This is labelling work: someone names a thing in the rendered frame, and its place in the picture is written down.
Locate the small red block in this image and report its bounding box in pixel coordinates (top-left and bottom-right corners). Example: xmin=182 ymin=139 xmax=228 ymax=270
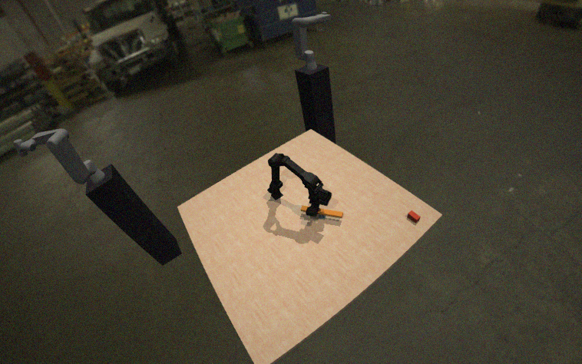
xmin=407 ymin=210 xmax=420 ymax=223

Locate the orange bar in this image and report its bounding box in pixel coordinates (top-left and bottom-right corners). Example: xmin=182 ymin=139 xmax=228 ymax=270
xmin=301 ymin=206 xmax=343 ymax=218

